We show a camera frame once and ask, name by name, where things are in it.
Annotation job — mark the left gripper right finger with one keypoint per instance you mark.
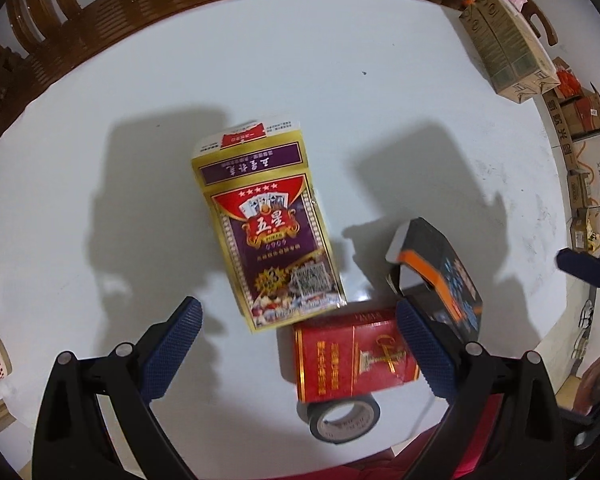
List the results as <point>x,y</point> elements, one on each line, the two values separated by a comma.
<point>436,365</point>

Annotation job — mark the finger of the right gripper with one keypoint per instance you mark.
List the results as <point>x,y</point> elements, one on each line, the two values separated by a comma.
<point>580,265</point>

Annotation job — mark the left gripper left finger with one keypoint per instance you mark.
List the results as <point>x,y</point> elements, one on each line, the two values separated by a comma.
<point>164,346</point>

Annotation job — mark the red cigarette pack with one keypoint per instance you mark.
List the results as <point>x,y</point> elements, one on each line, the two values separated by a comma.
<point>340,356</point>

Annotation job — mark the black orange small box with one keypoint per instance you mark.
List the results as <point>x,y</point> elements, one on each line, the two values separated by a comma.
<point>426,270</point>

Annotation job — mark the black electrical tape roll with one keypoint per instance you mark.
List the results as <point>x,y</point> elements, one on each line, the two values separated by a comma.
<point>343,420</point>

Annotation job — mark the playing card box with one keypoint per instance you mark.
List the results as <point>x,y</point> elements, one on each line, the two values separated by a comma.
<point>257,184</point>

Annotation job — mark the cardboard boxes pile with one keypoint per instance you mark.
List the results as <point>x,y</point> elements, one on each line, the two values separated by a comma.
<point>575,113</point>

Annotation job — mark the cardboard tissue box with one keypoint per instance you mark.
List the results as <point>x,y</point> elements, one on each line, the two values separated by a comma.
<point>517,65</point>

